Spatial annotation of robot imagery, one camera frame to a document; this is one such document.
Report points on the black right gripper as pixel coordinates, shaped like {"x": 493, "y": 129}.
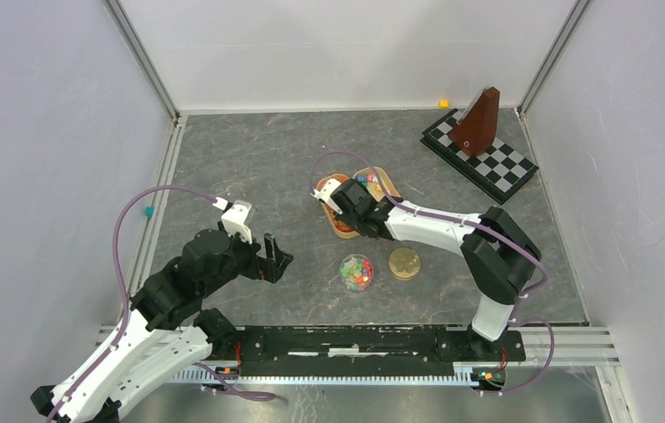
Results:
{"x": 347, "y": 218}

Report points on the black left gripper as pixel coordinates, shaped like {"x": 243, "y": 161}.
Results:
{"x": 276, "y": 261}

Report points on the gold tin of star candies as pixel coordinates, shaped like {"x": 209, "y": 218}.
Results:
{"x": 376, "y": 181}

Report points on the clear plastic round jar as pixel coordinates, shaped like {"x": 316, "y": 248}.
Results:
{"x": 356, "y": 271}

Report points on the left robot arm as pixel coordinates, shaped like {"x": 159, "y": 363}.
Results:
{"x": 165, "y": 330}

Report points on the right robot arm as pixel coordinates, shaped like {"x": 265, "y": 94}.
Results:
{"x": 500, "y": 256}

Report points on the gold tin of gummy candies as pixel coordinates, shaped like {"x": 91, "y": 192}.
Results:
{"x": 340, "y": 229}

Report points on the gold round jar lid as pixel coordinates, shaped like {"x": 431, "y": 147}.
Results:
{"x": 404, "y": 263}

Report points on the brown wooden metronome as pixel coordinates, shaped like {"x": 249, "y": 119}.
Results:
{"x": 475, "y": 130}

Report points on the black white chessboard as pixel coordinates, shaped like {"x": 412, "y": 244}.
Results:
{"x": 500, "y": 172}

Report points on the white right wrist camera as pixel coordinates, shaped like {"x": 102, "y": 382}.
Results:
{"x": 325, "y": 192}

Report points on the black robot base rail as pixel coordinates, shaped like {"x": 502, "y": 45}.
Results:
{"x": 368, "y": 350}

